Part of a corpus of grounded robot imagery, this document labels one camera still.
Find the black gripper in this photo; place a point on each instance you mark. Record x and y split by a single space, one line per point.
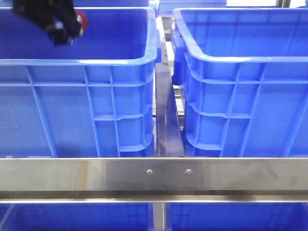
57 18

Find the steel lower vertical post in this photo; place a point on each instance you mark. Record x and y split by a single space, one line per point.
159 216

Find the blue crate rear left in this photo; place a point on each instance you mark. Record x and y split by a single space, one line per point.
115 3

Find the red button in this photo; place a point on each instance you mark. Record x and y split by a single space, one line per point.
83 20

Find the large blue crate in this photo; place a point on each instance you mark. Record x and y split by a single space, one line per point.
93 98
243 74

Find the steel front shelf rail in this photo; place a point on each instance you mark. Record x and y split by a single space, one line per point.
125 180

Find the blue crate rear right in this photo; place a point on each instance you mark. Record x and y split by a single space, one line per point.
166 7

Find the large blue crate left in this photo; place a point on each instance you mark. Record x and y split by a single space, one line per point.
93 98

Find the steel centre divider bar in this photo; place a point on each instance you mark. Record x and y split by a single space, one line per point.
168 136

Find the large blue crate right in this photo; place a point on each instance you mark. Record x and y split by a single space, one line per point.
243 74

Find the blue crate lower right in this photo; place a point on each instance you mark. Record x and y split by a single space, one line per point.
237 216

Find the blue crate lower left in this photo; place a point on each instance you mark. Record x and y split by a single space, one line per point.
78 217

